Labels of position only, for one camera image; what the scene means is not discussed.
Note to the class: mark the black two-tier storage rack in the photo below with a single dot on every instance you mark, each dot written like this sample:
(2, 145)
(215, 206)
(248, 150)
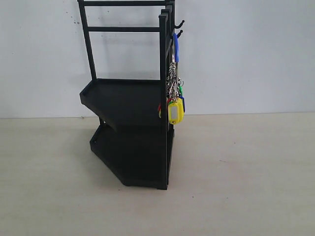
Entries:
(134, 138)

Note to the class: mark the colourful key tag bunch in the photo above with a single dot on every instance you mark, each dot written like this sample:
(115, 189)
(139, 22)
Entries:
(174, 91)

